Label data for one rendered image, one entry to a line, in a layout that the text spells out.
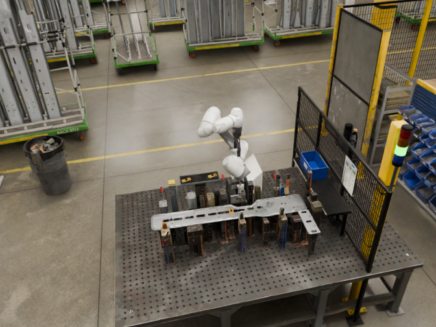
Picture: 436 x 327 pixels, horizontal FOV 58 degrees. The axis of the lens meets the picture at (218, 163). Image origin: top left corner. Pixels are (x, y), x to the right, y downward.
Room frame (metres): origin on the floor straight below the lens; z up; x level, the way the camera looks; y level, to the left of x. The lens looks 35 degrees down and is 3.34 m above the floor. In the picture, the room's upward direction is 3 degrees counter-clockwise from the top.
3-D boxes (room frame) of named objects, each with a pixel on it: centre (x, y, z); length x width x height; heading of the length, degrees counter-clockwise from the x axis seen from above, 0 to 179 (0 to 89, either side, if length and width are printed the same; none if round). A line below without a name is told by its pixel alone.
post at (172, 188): (2.87, 0.43, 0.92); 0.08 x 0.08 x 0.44; 8
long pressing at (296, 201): (2.60, -0.08, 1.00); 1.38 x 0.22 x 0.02; 98
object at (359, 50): (4.93, -1.86, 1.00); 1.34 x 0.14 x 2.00; 11
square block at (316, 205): (2.59, -0.85, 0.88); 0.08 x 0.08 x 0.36; 8
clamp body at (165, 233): (2.34, 0.46, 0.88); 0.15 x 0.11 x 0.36; 8
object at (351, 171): (2.66, -1.12, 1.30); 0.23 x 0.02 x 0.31; 8
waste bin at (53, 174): (4.40, 2.27, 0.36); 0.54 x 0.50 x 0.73; 11
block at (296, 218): (2.50, -0.66, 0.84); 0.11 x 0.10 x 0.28; 8
